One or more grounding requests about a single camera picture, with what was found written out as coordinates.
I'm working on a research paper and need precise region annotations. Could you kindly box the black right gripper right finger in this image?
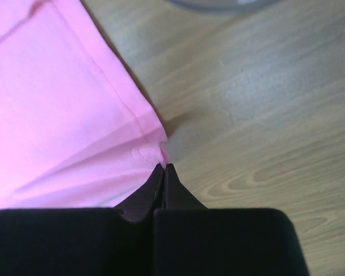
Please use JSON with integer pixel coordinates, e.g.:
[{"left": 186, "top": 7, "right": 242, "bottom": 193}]
[{"left": 153, "top": 164, "right": 308, "bottom": 275}]

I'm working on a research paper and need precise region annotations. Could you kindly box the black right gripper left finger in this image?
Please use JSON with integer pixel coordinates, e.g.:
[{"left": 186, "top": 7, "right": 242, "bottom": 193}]
[{"left": 0, "top": 165, "right": 164, "bottom": 275}]

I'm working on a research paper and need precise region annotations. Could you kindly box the light pink t-shirt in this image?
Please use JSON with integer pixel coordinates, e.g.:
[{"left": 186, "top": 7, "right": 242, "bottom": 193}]
[{"left": 0, "top": 1, "right": 167, "bottom": 209}]

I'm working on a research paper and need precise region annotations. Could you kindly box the clear plastic bin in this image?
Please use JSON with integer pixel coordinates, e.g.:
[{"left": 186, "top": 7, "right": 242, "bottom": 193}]
[{"left": 170, "top": 0, "right": 278, "bottom": 13}]

